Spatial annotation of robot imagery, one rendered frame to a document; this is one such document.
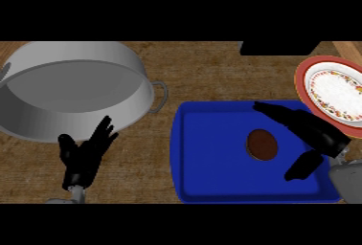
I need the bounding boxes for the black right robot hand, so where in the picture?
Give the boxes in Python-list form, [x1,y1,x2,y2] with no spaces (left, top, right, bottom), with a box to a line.
[251,100,353,182]

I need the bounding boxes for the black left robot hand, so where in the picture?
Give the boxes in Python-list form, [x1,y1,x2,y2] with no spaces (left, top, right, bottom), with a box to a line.
[56,115,119,191]

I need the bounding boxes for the black appliance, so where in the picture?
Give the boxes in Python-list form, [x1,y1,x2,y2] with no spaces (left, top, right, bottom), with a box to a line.
[239,41,322,57]

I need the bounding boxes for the blue plastic tray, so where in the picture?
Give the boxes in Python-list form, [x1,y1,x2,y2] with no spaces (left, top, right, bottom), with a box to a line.
[168,100,342,205]

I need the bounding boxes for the pale wooden board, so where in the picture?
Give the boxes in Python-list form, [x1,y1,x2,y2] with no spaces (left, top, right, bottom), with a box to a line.
[331,41,362,67]

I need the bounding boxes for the large grey metal pot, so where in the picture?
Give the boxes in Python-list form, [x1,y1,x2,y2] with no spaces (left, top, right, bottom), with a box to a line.
[0,41,170,144]

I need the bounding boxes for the red-rimmed floral white plate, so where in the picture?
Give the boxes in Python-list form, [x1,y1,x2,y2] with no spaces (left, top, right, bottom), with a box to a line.
[292,55,362,140]

